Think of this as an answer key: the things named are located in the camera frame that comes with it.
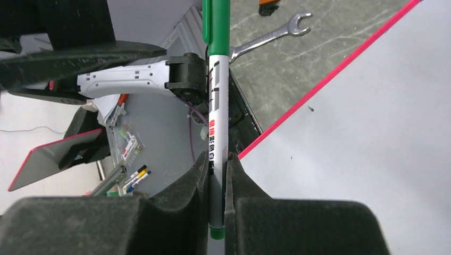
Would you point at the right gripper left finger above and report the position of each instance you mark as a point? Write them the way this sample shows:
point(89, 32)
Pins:
point(174, 221)

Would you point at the markers on floor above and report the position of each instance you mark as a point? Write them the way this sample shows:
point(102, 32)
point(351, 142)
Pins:
point(135, 178)

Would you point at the aluminium extrusion frame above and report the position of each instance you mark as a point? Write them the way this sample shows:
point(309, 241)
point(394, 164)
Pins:
point(113, 178)

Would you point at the green white marker pen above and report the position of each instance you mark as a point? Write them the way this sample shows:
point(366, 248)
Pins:
point(216, 34)

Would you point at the small red framed whiteboard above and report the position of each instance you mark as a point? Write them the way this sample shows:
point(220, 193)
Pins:
point(54, 157)

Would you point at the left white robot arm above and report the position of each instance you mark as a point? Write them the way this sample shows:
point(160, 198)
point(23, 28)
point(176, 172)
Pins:
point(66, 52)

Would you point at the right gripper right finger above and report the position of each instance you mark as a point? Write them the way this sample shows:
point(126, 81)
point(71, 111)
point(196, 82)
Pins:
point(256, 223)

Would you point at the silver combination wrench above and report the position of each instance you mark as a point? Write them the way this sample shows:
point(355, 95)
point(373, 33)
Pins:
point(291, 28)

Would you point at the orange black brush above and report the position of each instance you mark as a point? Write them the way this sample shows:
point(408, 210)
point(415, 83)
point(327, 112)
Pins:
point(267, 7)

